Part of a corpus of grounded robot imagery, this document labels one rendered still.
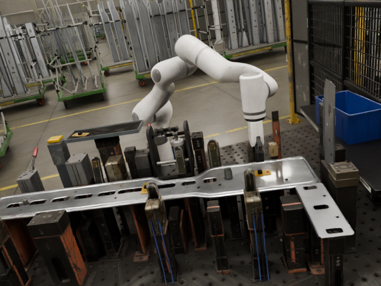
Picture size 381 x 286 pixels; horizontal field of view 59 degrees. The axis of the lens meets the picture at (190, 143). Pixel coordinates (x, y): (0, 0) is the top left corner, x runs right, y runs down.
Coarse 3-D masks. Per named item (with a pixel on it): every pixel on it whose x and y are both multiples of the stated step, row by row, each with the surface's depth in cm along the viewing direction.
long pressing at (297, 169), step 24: (216, 168) 144; (240, 168) 141; (264, 168) 137; (288, 168) 134; (48, 192) 150; (72, 192) 146; (96, 192) 142; (168, 192) 132; (192, 192) 129; (216, 192) 127; (240, 192) 124; (0, 216) 137; (24, 216) 135
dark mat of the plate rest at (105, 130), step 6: (108, 126) 171; (114, 126) 169; (120, 126) 168; (126, 126) 166; (132, 126) 165; (138, 126) 163; (78, 132) 170; (84, 132) 168; (90, 132) 167; (96, 132) 165; (102, 132) 164; (108, 132) 162; (114, 132) 161; (72, 138) 162
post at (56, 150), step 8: (48, 144) 167; (56, 144) 165; (64, 144) 170; (56, 152) 167; (64, 152) 168; (56, 160) 169; (64, 160) 169; (64, 168) 171; (64, 176) 173; (64, 184) 175; (72, 184) 175
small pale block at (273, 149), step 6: (270, 144) 142; (276, 144) 141; (270, 150) 142; (276, 150) 142; (270, 156) 143; (276, 156) 143; (276, 192) 150; (276, 198) 151; (276, 204) 153; (276, 210) 154; (276, 216) 155
